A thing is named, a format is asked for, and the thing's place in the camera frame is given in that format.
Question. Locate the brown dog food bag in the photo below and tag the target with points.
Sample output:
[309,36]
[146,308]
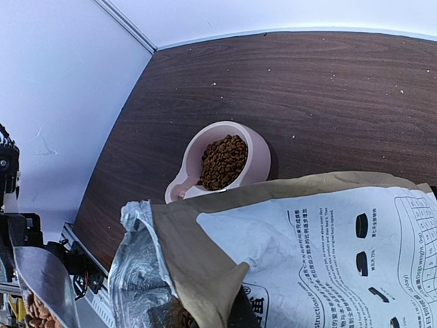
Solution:
[342,249]

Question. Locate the metal food scoop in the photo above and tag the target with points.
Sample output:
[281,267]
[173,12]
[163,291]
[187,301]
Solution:
[43,273]

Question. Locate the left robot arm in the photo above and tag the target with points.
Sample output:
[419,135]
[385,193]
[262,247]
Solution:
[10,173]

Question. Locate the pink double pet feeder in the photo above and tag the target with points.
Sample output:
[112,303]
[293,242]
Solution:
[256,169]

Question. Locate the brown kibble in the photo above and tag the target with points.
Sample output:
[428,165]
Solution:
[222,162]

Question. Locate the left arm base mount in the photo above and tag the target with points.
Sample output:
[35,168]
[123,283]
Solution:
[75,259]

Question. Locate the left aluminium table rail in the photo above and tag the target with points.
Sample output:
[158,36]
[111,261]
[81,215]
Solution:
[93,310]

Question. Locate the left rear aluminium post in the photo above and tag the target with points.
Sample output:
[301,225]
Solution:
[126,24]

